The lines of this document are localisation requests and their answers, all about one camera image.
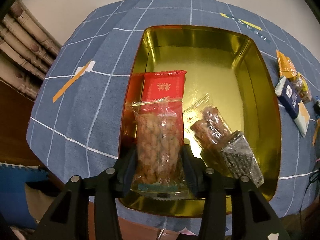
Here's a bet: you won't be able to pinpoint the clear bag of peanuts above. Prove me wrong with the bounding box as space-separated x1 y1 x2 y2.
131 97 189 200

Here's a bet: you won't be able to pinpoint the blue soda crackers pack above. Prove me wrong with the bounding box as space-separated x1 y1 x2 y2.
274 76 310 137

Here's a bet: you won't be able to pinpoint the yellow chocolate candy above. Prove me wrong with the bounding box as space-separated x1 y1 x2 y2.
291 72 312 103

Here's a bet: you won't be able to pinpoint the orange snack packet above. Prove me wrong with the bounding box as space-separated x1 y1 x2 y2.
276 50 297 79

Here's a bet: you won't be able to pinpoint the brown paper bag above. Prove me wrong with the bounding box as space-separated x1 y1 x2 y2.
24 180 61 222

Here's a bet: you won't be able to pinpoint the blue foam floor mat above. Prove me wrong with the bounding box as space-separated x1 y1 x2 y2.
1 163 48 229

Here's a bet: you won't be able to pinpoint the clear pack brown snack bars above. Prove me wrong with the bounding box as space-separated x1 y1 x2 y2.
183 93 264 187

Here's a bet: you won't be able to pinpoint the blue grid tablecloth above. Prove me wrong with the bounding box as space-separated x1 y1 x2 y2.
27 0 319 233

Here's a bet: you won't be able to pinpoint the gold toffee tin box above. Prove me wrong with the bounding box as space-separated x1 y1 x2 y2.
117 24 282 218

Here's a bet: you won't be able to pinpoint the red snack packet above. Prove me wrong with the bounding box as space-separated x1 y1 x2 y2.
126 70 187 107

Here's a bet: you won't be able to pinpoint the beige patterned curtain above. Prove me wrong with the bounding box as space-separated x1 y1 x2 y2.
1 0 61 101

